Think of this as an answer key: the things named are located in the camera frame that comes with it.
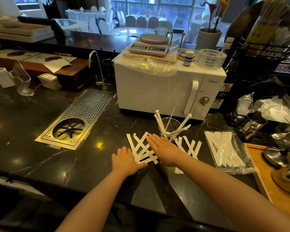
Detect person's right hand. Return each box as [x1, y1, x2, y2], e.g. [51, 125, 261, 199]
[146, 133, 184, 168]

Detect person's left hand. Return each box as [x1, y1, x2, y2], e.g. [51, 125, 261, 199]
[111, 146, 148, 178]

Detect pile of white paper-wrapped sticks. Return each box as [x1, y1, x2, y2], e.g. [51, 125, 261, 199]
[126, 132, 159, 165]

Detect person's left forearm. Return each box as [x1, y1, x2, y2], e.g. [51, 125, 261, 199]
[55, 167, 129, 232]

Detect person's right forearm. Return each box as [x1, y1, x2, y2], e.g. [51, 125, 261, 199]
[173, 153, 290, 232]

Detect bunch of paper-wrapped sticks upright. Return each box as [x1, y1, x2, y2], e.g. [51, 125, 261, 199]
[154, 107, 192, 141]

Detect clear drinking glass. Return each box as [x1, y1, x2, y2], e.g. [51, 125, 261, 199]
[158, 117, 182, 141]

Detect scattered white paper-wrapped sticks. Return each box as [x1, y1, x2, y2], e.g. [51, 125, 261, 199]
[174, 136, 203, 175]

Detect white microwave oven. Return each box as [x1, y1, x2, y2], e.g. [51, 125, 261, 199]
[113, 49, 227, 121]

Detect clear bag of wrapped sticks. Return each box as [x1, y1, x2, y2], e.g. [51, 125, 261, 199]
[204, 130, 257, 175]

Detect steel glass rinser drain tray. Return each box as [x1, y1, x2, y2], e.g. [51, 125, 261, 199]
[35, 88, 114, 151]

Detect small white-capped bottle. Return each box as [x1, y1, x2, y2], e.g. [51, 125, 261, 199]
[183, 50, 195, 67]

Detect chrome faucet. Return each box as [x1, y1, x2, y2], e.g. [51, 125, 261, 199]
[88, 50, 108, 90]

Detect grey kitchen scale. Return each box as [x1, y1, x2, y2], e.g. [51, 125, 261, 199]
[128, 34, 170, 57]

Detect dark wine bottle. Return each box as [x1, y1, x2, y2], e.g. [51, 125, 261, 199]
[210, 37, 238, 109]

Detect crumpled clear plastic bag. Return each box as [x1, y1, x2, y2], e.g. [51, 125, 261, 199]
[234, 92, 256, 117]

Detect large clear tape roll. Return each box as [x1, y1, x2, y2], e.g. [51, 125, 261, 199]
[195, 49, 228, 70]

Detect steel milk pitcher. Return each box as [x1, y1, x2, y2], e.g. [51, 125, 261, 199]
[236, 111, 268, 142]

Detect dark wooden box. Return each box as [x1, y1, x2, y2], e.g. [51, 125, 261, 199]
[19, 57, 93, 92]

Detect round glass-topped dining table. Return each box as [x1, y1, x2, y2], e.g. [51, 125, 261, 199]
[114, 27, 180, 42]

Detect white flower pot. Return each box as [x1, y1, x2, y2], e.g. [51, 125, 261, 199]
[195, 28, 223, 50]

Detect wooden tray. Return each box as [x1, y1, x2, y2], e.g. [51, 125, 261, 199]
[244, 143, 290, 219]

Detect group of dining chairs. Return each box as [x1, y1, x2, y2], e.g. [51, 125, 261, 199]
[88, 6, 182, 34]

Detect clear plastic container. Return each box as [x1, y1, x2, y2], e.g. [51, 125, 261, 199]
[37, 73, 62, 92]

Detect round metal lid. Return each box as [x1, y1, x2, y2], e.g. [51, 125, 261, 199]
[263, 147, 290, 168]

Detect white paper sheet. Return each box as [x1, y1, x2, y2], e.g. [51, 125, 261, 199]
[43, 58, 72, 74]

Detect white plastic bag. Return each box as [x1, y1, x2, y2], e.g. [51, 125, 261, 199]
[254, 95, 290, 126]

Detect metal spoon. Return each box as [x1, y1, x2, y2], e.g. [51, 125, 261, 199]
[272, 130, 290, 140]

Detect red and yellow flowers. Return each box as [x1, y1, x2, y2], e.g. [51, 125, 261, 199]
[200, 0, 230, 33]

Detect clear glass pitcher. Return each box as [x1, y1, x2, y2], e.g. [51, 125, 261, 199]
[12, 60, 35, 97]

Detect bundle of wrapped chopsticks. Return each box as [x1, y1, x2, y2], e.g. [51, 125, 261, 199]
[245, 0, 290, 52]

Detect stack of white trays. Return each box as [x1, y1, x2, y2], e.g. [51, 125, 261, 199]
[0, 22, 55, 43]

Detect black wire rack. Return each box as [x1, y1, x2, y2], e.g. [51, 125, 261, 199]
[228, 37, 290, 99]

